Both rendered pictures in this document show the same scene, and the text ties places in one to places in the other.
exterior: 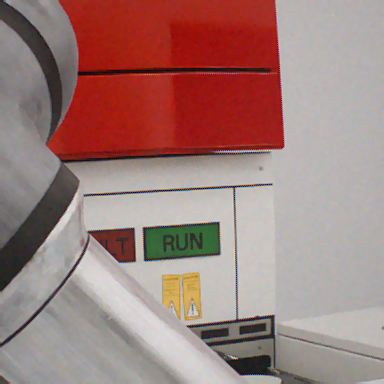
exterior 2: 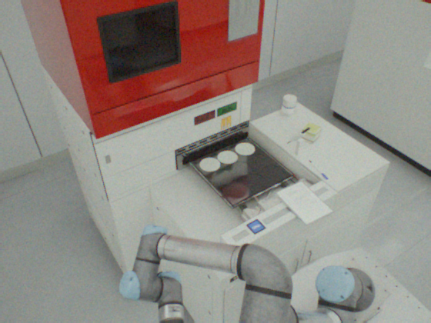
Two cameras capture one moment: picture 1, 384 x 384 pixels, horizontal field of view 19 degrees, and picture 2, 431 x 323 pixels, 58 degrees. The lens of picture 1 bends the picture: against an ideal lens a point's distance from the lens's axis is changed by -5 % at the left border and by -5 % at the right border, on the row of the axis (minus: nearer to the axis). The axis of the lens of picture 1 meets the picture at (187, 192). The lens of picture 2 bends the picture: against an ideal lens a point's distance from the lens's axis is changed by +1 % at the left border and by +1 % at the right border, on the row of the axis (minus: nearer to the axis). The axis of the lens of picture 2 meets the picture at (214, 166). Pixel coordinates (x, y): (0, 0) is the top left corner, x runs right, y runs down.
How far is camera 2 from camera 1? 97 cm
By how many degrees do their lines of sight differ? 40
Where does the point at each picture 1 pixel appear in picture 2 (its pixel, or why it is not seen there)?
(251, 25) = (253, 48)
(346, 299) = not seen: hidden behind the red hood
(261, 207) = (248, 94)
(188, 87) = (233, 73)
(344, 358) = (274, 147)
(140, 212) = (216, 104)
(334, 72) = not seen: outside the picture
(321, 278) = not seen: hidden behind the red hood
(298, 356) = (257, 135)
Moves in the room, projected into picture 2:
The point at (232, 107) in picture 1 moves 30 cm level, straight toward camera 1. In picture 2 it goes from (245, 75) to (258, 112)
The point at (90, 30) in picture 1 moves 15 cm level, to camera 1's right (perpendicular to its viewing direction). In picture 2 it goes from (206, 64) to (242, 61)
